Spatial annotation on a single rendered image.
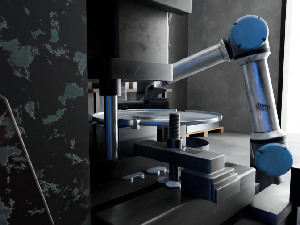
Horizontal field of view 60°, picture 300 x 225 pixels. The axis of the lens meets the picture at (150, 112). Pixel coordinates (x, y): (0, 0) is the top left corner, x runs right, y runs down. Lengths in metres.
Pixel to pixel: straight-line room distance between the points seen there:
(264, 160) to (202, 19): 5.34
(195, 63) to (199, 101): 4.90
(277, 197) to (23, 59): 0.49
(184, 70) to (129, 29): 0.65
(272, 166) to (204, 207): 0.59
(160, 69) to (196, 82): 5.55
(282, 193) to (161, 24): 0.40
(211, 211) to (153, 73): 0.23
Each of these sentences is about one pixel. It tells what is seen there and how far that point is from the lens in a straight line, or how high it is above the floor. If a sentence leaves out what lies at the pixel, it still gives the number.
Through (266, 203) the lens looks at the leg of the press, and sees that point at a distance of 0.53.
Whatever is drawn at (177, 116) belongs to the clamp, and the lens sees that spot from 0.39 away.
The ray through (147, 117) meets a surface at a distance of 0.54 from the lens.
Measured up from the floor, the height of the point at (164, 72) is 0.87.
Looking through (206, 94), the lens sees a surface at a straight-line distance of 5.84.
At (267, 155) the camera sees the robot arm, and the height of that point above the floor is 0.63.
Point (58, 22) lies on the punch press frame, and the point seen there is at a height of 0.90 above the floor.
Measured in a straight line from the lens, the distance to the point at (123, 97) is 0.50.
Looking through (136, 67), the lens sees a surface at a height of 0.88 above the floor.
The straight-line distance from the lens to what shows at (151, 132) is 0.48.
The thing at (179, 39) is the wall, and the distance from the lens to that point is 6.01.
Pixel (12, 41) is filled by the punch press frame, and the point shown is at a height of 0.88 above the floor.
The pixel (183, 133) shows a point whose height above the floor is 0.74.
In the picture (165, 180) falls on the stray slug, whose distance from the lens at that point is 0.41.
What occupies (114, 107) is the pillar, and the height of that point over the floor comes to 0.82.
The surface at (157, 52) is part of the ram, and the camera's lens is 0.49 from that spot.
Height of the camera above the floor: 0.84
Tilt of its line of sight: 5 degrees down
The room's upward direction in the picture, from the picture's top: straight up
